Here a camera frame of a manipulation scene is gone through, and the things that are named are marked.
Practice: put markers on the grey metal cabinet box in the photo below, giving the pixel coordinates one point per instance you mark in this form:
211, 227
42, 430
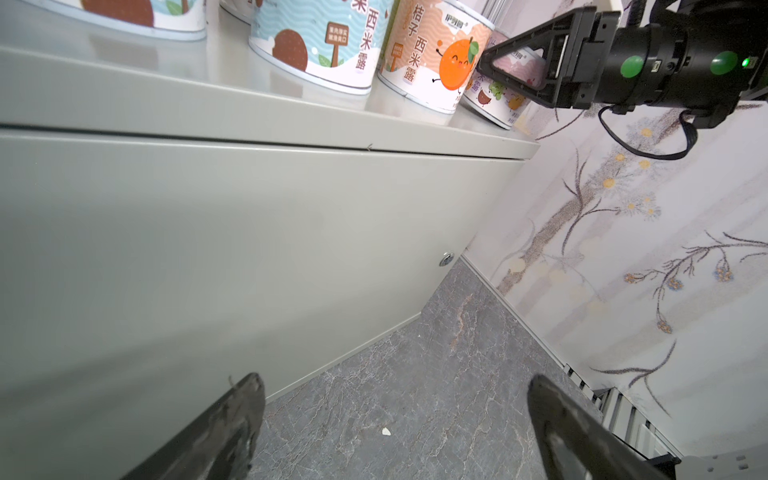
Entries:
177, 215

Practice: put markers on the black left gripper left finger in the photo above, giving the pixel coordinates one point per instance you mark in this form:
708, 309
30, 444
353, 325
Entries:
219, 444

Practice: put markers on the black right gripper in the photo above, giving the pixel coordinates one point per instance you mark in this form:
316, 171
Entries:
561, 54

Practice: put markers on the white lid can blue label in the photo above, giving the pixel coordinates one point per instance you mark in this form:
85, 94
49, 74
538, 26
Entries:
332, 43

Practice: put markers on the white lid can pink label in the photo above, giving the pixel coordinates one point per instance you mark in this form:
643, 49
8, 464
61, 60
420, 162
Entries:
498, 103

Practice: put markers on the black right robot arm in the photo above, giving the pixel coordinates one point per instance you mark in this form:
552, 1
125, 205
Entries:
703, 58

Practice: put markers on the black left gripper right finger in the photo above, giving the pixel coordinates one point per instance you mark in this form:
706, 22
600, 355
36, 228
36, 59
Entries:
572, 444

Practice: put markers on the round cabinet key lock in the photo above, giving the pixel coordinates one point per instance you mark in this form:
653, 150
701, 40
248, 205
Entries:
447, 259

